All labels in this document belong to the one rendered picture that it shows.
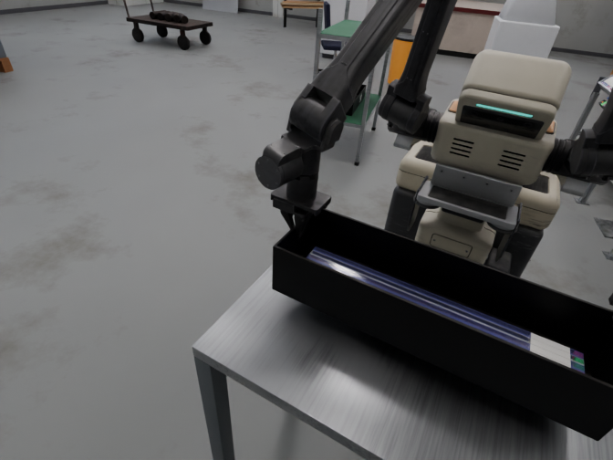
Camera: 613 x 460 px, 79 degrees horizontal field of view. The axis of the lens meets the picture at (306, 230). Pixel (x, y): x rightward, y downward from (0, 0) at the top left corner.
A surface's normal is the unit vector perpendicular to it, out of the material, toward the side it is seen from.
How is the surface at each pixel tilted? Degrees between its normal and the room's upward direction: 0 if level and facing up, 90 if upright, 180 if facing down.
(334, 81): 47
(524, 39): 90
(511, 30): 90
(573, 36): 90
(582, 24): 90
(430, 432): 0
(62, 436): 0
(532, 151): 98
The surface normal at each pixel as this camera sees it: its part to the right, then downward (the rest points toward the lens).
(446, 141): -0.49, 0.60
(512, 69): -0.27, -0.25
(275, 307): 0.07, -0.80
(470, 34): -0.32, 0.55
